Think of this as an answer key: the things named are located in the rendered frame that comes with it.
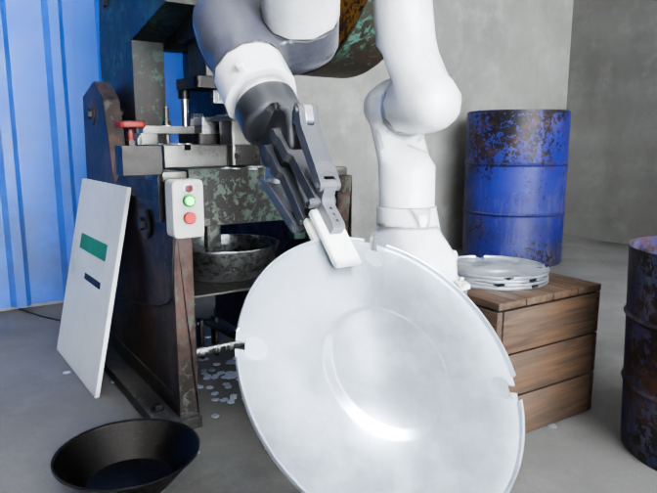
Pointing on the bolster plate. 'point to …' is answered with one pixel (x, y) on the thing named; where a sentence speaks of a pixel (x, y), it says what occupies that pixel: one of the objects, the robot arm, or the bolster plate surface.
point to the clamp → (160, 131)
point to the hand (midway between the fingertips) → (331, 242)
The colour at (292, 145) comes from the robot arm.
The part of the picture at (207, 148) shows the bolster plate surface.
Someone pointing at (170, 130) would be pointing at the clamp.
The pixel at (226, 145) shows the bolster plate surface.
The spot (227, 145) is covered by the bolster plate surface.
